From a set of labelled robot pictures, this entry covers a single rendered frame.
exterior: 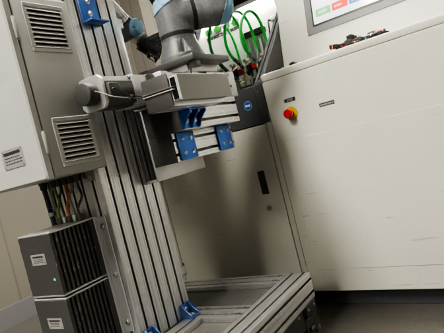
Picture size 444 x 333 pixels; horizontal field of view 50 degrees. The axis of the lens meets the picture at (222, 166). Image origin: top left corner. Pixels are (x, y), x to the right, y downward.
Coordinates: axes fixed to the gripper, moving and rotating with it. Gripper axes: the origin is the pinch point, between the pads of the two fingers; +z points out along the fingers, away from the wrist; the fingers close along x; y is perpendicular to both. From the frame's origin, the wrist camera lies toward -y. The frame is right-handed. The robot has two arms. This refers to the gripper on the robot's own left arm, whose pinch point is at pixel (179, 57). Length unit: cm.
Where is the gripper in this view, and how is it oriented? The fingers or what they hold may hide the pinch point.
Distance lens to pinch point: 236.1
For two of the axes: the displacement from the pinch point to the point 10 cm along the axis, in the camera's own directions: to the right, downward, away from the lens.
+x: 2.5, -2.5, -9.3
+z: 8.6, 5.1, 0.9
